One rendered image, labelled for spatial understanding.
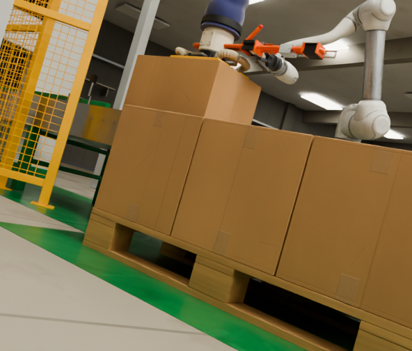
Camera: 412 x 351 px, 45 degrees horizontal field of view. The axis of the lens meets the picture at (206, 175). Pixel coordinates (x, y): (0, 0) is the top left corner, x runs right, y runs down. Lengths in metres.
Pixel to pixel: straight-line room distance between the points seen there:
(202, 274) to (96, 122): 1.41
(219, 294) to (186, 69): 1.43
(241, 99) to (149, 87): 0.50
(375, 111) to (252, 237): 1.56
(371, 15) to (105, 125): 1.52
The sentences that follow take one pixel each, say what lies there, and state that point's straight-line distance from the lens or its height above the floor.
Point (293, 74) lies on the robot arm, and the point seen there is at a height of 1.07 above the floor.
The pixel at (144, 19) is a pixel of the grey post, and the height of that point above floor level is 1.96.
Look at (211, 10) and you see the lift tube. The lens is 2.78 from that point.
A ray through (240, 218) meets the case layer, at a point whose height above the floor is 0.27.
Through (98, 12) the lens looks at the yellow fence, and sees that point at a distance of 2.88.
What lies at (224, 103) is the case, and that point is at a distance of 2.55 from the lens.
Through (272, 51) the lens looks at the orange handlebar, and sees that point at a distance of 2.55.
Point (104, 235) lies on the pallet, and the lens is 1.84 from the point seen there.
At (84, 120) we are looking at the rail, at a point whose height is 0.51.
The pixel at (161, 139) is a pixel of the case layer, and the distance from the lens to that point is 1.72.
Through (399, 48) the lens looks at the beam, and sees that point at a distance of 9.99.
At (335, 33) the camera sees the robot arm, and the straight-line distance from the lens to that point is 3.00.
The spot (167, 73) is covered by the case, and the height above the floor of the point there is 0.86.
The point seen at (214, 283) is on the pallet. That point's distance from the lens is 1.50.
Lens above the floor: 0.31
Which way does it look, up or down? 2 degrees up
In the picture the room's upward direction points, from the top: 16 degrees clockwise
